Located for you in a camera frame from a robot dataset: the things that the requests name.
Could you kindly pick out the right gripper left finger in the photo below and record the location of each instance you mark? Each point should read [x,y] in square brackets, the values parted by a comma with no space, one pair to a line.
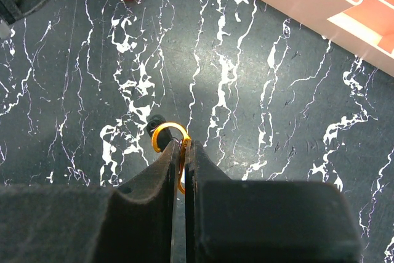
[71,223]

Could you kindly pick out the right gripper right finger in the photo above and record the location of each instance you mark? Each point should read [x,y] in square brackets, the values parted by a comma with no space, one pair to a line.
[231,220]

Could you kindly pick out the orange keyring carabiner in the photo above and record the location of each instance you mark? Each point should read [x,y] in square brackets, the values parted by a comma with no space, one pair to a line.
[185,143]

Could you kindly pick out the orange file organizer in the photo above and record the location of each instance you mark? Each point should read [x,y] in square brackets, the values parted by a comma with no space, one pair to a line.
[363,27]

